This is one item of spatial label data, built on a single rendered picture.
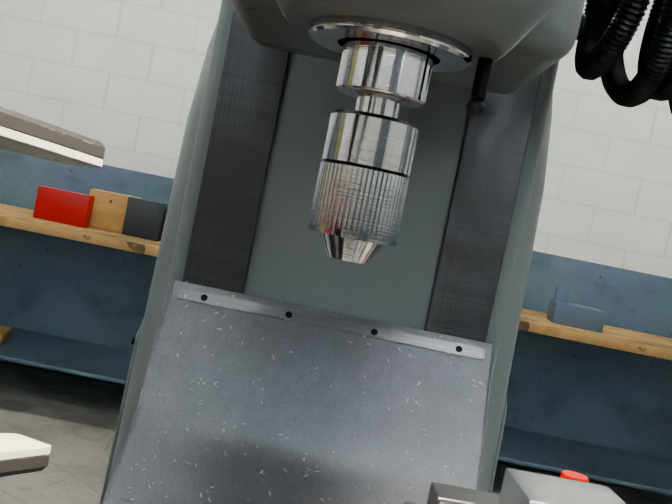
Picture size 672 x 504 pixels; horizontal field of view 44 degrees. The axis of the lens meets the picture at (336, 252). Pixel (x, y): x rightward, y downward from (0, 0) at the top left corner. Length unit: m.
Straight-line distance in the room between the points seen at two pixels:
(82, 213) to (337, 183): 3.86
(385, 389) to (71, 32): 4.33
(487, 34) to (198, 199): 0.47
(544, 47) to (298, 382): 0.39
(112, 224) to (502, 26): 3.97
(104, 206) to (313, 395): 3.58
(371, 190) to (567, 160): 4.39
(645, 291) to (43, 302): 3.36
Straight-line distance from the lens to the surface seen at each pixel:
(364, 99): 0.43
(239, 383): 0.79
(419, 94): 0.43
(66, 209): 4.28
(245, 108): 0.81
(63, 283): 4.91
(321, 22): 0.42
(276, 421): 0.78
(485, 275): 0.82
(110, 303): 4.84
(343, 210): 0.41
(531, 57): 0.57
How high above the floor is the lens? 1.22
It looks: 3 degrees down
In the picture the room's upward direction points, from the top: 11 degrees clockwise
